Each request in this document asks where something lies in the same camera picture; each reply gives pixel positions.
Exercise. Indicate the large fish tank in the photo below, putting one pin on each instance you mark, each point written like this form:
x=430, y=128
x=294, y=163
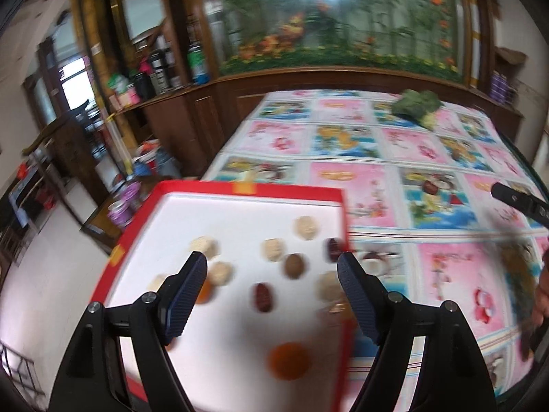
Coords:
x=339, y=17

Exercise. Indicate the purple bottles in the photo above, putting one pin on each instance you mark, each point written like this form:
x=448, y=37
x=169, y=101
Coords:
x=499, y=88

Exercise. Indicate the printed blanket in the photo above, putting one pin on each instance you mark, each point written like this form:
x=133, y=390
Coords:
x=386, y=206

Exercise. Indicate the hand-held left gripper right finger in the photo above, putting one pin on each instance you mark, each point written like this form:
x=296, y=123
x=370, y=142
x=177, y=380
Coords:
x=360, y=298

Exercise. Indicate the black thermos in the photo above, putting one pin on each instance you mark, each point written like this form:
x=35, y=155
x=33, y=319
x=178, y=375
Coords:
x=142, y=83

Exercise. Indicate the window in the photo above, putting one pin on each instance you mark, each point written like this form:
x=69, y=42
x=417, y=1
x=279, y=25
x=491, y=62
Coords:
x=70, y=79

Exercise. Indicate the white and gold column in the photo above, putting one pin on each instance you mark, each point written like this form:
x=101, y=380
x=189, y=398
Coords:
x=473, y=43

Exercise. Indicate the green broccoli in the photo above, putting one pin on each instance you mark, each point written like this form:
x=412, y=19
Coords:
x=418, y=105

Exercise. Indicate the wooden cabinet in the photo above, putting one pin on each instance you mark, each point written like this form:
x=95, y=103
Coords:
x=240, y=94

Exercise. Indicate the purple plastic cups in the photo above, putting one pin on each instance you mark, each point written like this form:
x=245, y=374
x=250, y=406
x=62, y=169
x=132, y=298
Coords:
x=124, y=206

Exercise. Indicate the red tray with white inside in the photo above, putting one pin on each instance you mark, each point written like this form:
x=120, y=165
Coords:
x=240, y=223

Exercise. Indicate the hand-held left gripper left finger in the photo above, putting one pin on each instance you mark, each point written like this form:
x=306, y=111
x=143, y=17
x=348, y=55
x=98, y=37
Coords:
x=184, y=300

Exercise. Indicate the pink box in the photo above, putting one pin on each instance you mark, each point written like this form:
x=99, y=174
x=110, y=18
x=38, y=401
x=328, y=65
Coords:
x=128, y=96

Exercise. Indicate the green packet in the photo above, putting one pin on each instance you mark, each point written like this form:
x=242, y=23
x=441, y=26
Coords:
x=116, y=82

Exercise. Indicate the orange tangerine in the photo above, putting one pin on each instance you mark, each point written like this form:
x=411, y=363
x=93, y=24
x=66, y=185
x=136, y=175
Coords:
x=206, y=294
x=289, y=360

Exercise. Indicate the red date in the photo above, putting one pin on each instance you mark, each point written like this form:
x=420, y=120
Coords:
x=332, y=249
x=261, y=298

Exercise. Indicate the beige walnut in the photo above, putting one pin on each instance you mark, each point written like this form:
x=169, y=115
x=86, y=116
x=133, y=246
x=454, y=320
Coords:
x=203, y=246
x=306, y=226
x=221, y=272
x=274, y=249
x=328, y=285

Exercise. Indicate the person's right hand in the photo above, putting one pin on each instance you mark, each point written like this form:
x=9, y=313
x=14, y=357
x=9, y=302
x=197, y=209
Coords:
x=542, y=300

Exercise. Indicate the blue plastic container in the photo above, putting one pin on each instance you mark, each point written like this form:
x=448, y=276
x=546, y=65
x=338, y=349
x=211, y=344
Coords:
x=165, y=164

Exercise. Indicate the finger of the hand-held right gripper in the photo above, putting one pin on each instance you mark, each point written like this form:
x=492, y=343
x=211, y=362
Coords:
x=519, y=199

